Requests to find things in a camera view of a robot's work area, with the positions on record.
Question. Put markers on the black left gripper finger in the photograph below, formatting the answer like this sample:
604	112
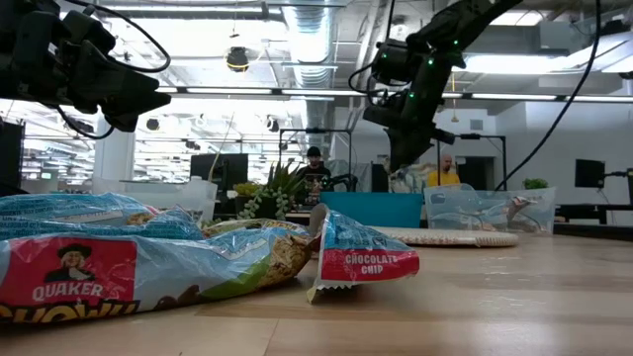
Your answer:
128	108
118	76

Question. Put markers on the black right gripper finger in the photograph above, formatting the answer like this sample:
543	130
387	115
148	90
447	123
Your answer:
398	151
414	148

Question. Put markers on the green and purple granola bar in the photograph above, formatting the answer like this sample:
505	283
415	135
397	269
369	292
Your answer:
460	220

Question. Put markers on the chocolate chip granola bar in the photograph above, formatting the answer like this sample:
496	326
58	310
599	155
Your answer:
366	264

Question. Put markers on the dark brown granola bar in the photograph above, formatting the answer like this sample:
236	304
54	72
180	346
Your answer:
519	208

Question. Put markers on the blue wrapper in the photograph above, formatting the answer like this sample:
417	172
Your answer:
173	227

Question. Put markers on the yellow-green granola bar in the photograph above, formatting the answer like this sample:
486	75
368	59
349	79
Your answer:
257	225

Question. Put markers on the Quaker Chewy bar wrapper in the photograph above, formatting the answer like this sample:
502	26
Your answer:
148	267

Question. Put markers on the background black robot arm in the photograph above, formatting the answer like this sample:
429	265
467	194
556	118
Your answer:
343	182

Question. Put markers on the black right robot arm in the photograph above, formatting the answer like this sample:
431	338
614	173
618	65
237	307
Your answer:
470	20

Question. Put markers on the patterned cloth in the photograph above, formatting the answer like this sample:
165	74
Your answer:
410	182

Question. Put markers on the person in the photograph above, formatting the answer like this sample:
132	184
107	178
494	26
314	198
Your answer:
443	179
313	173

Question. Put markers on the white column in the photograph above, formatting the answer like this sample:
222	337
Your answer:
114	148

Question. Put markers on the clear plastic bin with label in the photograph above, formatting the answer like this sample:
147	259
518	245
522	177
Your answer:
445	198

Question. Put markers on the teal plastic bin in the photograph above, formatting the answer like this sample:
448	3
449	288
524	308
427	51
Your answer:
376	210

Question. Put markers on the round woven mat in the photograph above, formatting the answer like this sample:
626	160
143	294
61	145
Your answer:
445	237

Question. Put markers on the long ceiling light strip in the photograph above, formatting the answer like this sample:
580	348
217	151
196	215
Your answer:
321	92

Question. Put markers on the tall black panel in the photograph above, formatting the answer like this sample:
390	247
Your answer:
11	158

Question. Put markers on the black computer monitor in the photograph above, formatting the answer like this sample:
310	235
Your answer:
220	170

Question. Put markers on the spiky green succulent plant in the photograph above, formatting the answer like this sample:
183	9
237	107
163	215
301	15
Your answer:
284	180

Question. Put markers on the black ceiling-mounted device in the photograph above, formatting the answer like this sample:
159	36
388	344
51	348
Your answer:
237	58

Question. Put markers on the small green plant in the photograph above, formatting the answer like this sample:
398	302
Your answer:
534	184

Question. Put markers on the small yellow-green succulent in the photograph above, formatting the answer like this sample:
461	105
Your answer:
246	188

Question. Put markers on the black plant pot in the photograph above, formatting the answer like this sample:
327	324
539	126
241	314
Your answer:
267	210

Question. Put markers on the trailing bead succulent plant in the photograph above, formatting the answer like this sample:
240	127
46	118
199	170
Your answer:
252	207

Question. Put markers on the small black monitor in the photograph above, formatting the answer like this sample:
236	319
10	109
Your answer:
589	173

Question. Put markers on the black low bench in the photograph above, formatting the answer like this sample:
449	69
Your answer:
593	210

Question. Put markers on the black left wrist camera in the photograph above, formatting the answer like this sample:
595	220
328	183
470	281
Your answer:
89	32

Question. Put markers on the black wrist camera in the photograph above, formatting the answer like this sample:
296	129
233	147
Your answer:
390	62
89	32

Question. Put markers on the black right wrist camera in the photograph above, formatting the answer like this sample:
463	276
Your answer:
390	62

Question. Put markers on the black metal frame stand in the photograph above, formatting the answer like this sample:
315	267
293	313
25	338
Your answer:
482	136
316	130

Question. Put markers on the silver ceiling duct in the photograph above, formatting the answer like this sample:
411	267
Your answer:
311	44

